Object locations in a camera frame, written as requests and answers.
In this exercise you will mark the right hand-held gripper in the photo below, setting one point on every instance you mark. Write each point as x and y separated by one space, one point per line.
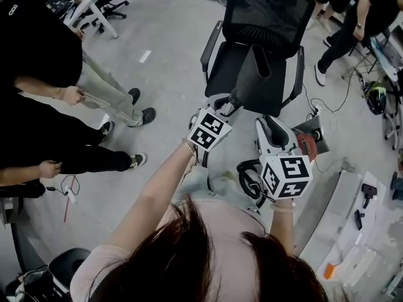
292 175

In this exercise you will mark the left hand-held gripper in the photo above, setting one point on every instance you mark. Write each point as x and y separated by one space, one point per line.
207 131

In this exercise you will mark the black vacuum nozzle attachment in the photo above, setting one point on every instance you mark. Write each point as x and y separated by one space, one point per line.
248 80

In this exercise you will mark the person's left forearm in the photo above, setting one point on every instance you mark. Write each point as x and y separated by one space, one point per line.
157 187

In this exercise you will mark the person's right forearm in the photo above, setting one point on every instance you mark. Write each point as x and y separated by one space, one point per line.
283 231

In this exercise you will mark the red vacuum cleaner canister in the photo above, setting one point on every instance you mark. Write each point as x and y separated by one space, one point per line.
307 143

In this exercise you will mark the black mesh office chair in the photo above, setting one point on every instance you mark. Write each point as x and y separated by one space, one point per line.
226 74

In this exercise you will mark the dark grey fabric bag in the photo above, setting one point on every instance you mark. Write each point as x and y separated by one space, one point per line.
310 123

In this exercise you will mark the white power strip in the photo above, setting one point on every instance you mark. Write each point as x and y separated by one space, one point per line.
316 109

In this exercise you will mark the person's right beige shoe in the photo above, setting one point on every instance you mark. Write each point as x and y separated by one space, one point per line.
227 176

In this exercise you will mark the pale bangle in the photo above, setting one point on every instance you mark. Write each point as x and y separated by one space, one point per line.
283 209

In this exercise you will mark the person's light blue jeans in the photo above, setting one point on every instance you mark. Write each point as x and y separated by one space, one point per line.
195 181

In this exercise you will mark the white worktable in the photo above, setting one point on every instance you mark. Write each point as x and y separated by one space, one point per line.
340 193

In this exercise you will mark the person's pink shirt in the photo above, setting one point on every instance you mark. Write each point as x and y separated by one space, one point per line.
226 228

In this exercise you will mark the large black brush head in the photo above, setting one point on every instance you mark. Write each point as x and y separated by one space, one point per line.
369 189

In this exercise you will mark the black green helmet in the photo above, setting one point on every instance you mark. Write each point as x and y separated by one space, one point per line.
376 99

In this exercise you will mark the small black brush head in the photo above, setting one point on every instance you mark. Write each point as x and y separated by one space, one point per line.
359 219

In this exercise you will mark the white office chair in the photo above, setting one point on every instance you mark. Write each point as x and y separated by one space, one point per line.
393 127

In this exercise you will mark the small round table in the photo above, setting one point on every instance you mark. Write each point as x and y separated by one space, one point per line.
384 58

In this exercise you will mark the small orange box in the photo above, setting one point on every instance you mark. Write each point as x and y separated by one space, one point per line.
329 270

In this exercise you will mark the white office desk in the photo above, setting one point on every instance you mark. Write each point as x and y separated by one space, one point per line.
82 9

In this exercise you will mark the white floor socket block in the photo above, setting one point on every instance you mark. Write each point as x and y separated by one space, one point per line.
71 197

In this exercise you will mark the grey rounded machine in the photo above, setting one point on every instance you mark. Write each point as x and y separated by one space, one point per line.
72 263

